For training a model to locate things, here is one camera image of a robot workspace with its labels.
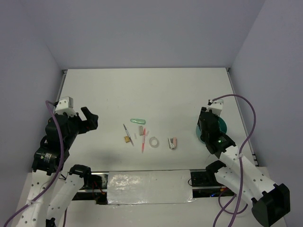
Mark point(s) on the silver foil covered panel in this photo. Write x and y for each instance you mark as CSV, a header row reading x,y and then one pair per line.
x,y
149,187

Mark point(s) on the pink red gel pen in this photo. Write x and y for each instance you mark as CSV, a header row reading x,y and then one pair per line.
x,y
143,139

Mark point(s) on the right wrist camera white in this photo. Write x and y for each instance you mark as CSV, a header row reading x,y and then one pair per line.
x,y
215,106

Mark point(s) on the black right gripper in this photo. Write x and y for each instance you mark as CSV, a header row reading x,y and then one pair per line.
x,y
203,109

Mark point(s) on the green translucent highlighter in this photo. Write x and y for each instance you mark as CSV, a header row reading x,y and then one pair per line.
x,y
138,121

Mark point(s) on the grey beige eraser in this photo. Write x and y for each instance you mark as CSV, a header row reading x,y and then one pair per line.
x,y
141,130

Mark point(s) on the yellow eraser block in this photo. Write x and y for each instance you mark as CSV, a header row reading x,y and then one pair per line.
x,y
127,139

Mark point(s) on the teal round divided organizer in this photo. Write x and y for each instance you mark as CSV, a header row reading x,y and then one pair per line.
x,y
222,126

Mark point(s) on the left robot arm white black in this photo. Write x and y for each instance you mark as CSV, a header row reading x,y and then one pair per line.
x,y
44,207

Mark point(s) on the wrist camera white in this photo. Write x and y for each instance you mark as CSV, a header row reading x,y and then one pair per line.
x,y
215,106
65,105

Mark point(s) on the pink mini stapler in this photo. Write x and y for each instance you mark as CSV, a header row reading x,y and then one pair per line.
x,y
172,143

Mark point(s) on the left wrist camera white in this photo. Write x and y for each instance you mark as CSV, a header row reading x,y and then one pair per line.
x,y
65,105

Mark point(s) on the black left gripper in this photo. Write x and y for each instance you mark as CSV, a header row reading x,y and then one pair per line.
x,y
92,119

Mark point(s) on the blue ballpoint pen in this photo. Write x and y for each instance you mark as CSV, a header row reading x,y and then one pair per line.
x,y
128,134

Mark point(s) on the clear tape roll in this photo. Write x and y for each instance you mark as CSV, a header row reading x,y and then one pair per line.
x,y
153,142

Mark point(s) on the aluminium table edge rail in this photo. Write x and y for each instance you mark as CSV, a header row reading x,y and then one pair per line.
x,y
238,101

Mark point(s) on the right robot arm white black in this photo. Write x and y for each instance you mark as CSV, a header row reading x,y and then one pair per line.
x,y
268,201

